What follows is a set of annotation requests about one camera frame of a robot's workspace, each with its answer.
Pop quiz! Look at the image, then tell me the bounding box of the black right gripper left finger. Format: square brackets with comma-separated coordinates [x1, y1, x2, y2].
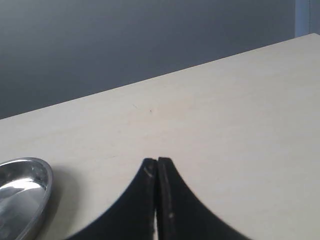
[69, 158, 157, 240]

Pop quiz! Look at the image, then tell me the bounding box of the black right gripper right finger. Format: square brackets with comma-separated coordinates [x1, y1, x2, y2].
[157, 157, 248, 240]

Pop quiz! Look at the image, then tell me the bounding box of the round steel tray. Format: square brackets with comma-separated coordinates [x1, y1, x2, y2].
[0, 157, 53, 240]

